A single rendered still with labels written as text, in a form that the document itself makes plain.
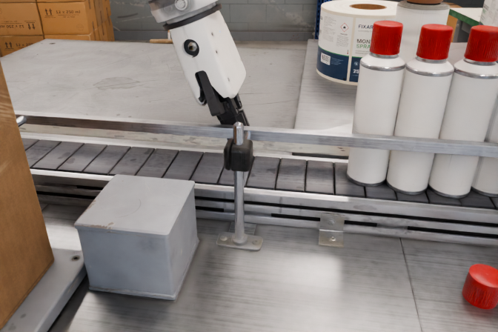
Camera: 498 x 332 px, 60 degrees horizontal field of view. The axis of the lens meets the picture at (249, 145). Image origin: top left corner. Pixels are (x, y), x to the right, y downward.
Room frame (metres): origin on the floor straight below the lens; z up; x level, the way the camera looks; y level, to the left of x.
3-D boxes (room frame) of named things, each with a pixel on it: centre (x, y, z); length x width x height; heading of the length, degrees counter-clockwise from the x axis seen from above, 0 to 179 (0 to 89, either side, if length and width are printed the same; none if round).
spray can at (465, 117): (0.47, -0.26, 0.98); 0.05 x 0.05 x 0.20
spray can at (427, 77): (0.48, -0.21, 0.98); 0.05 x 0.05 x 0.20
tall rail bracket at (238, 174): (0.44, 0.01, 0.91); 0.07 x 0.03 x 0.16; 171
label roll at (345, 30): (0.96, -0.26, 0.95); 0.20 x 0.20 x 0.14
